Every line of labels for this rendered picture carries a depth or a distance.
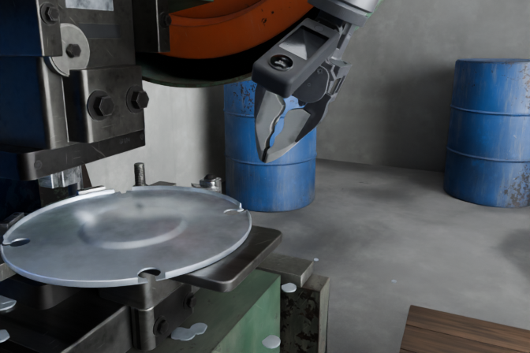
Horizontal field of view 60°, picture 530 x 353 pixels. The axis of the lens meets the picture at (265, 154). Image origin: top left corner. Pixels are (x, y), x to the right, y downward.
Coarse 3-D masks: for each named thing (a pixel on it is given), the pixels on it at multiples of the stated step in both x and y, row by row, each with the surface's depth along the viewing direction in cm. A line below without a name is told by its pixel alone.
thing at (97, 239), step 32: (96, 192) 68; (160, 192) 70; (192, 192) 70; (32, 224) 58; (64, 224) 58; (96, 224) 56; (128, 224) 56; (160, 224) 56; (192, 224) 58; (224, 224) 58; (32, 256) 49; (64, 256) 49; (96, 256) 49; (128, 256) 49; (160, 256) 49; (192, 256) 49; (224, 256) 49
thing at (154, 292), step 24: (264, 240) 53; (216, 264) 48; (240, 264) 48; (120, 288) 53; (144, 288) 52; (168, 288) 56; (216, 288) 45; (144, 312) 53; (168, 312) 56; (192, 312) 62; (144, 336) 54
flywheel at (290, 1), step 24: (216, 0) 86; (240, 0) 84; (264, 0) 79; (288, 0) 76; (192, 24) 86; (216, 24) 83; (240, 24) 81; (264, 24) 79; (288, 24) 77; (192, 48) 86; (216, 48) 84; (240, 48) 82; (264, 48) 86
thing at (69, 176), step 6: (78, 168) 61; (54, 174) 59; (60, 174) 59; (66, 174) 59; (72, 174) 60; (78, 174) 61; (42, 180) 59; (48, 180) 59; (54, 180) 59; (60, 180) 59; (66, 180) 60; (72, 180) 60; (78, 180) 61; (42, 186) 59; (48, 186) 59; (54, 186) 59; (60, 186) 59
